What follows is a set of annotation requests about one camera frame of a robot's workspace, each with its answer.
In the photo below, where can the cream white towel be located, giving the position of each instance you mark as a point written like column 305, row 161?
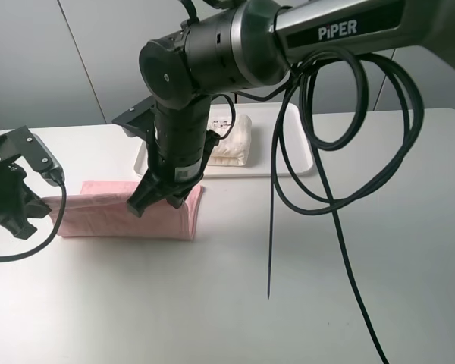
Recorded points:
column 234, row 150

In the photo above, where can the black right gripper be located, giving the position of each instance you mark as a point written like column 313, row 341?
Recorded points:
column 170, row 178

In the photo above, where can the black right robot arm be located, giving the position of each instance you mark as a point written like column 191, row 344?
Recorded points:
column 250, row 44

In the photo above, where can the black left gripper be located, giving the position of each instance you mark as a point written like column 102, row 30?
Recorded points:
column 16, row 205

